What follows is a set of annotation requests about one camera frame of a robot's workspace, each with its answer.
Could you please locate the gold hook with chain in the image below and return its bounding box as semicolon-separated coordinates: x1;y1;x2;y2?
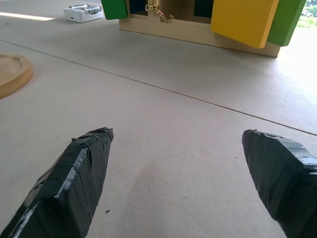
145;3;175;23

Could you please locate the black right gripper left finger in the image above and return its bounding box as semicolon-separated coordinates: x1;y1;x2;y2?
0;127;114;238

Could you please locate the large green cabinet door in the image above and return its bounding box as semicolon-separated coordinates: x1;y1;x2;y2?
266;0;307;47

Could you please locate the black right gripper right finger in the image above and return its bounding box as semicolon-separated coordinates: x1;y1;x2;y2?
242;128;317;238

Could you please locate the small green cabinet door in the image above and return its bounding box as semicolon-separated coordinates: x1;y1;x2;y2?
101;0;129;20

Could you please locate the white battery box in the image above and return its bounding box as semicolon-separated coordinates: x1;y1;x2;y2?
63;4;104;24

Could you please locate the yellow cabinet door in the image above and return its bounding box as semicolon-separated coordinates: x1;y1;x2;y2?
210;0;280;49

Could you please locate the wooden cabinet with coloured doors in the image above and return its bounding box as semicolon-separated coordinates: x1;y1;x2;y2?
119;0;281;59

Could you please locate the round wooden tray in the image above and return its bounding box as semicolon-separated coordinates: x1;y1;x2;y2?
0;54;34;100

